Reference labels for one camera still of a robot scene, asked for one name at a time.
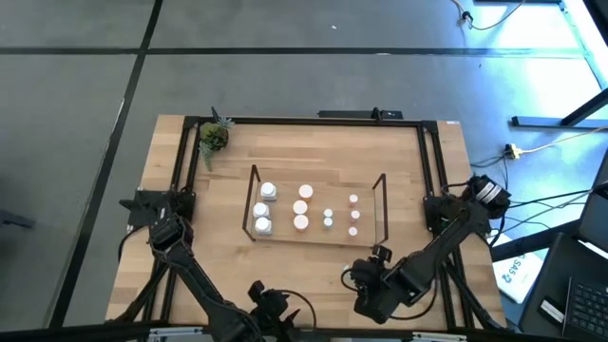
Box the black side desk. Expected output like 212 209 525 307
517 232 608 342

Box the black mount bar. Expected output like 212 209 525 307
317 106 405 121

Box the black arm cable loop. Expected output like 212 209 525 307
277 289 318 332

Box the green potted succulent plant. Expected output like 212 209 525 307
198 106 236 170

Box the white printed box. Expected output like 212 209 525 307
491 250 547 305

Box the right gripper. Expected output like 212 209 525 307
351 244 420 326

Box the cable with black plug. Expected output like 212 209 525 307
449 0 526 32

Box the yellow extension cord plug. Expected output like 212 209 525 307
503 125 608 161

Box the black keyboard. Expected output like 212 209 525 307
562 276 608 341

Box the black rig beam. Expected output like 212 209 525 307
0 321 608 342

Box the black table stand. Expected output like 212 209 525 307
511 87 608 130

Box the silver bracket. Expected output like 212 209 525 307
147 326 204 340
410 331 469 342

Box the dark monitor screen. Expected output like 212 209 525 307
578 150 608 260

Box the black device white label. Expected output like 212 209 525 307
536 295 567 327

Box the black aluminium table frame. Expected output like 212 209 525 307
113 113 507 333

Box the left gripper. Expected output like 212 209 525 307
247 279 301 333

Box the black floor stand foot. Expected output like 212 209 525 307
0 208 37 230

